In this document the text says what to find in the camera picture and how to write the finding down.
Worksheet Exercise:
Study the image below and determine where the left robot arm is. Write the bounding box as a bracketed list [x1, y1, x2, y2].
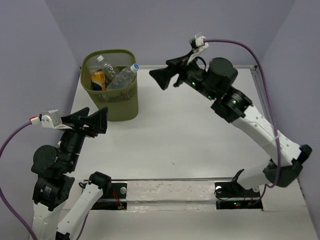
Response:
[30, 107, 112, 240]

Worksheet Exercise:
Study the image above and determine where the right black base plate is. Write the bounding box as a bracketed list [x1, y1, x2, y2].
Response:
[214, 181, 263, 210]

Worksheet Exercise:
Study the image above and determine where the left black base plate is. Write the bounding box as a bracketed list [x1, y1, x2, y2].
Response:
[92, 181, 128, 211]

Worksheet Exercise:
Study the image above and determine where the orange label bottle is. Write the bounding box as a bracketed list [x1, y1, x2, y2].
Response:
[90, 71, 106, 91]

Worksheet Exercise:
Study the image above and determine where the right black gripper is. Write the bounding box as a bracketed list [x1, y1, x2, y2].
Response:
[149, 50, 217, 102]

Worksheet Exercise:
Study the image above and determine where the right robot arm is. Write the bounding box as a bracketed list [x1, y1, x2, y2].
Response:
[149, 54, 312, 196]

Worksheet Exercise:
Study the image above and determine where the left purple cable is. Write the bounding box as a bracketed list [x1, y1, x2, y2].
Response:
[0, 121, 88, 240]

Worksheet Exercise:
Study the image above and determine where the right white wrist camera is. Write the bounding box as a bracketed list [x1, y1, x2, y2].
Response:
[187, 32, 209, 64]

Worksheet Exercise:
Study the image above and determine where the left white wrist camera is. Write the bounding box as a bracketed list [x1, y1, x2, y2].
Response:
[29, 109, 72, 130]

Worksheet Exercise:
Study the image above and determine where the green mesh waste bin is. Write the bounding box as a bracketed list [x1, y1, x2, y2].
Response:
[80, 49, 139, 122]

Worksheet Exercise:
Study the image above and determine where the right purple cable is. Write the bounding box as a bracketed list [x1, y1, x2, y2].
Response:
[206, 38, 285, 188]

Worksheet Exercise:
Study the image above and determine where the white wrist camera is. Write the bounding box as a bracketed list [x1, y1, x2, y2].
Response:
[29, 109, 72, 130]
[187, 32, 209, 64]

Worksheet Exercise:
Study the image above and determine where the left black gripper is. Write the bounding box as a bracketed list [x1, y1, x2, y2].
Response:
[59, 104, 111, 169]

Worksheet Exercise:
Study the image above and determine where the clear bottle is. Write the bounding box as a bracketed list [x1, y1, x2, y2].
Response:
[106, 63, 140, 91]
[96, 55, 120, 83]

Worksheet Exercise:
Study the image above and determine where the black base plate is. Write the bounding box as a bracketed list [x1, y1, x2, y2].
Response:
[214, 181, 263, 210]
[92, 181, 128, 211]

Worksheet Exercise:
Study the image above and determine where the purple cable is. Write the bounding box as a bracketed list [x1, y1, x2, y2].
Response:
[206, 38, 285, 188]
[0, 121, 88, 240]

